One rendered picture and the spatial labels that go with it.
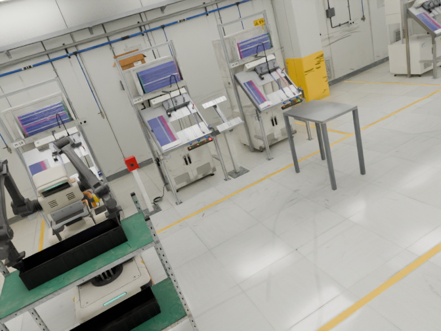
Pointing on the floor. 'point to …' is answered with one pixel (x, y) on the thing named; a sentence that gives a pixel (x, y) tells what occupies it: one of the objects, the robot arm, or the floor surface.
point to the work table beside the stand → (323, 110)
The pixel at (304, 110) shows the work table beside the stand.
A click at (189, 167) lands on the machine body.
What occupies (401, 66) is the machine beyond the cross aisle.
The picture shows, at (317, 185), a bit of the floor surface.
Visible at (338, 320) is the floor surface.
